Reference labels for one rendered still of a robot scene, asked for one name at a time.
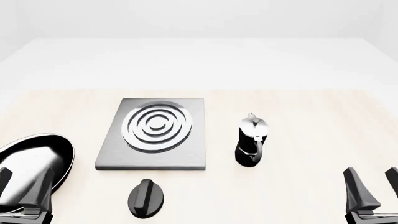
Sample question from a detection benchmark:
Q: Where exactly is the flat grey stove plate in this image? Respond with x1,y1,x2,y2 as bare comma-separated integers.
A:
93,97,207,172

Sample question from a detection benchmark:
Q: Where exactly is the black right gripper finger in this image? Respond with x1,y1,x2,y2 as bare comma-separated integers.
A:
343,166,382,213
384,167,398,200

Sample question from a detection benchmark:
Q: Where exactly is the black moka pot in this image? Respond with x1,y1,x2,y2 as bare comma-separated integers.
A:
234,113,270,168

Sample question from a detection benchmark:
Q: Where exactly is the round black stove knob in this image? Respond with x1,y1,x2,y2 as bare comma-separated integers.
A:
127,178,165,220

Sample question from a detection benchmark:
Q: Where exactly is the black frying pan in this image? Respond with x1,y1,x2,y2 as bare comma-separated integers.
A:
0,133,76,212

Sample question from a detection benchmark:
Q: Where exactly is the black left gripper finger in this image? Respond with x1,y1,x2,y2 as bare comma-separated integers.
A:
0,166,14,199
17,167,56,212

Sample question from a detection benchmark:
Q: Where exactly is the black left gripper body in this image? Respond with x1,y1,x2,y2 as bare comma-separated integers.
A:
0,205,54,224

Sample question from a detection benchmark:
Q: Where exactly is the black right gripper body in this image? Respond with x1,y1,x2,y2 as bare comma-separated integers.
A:
345,207,398,224

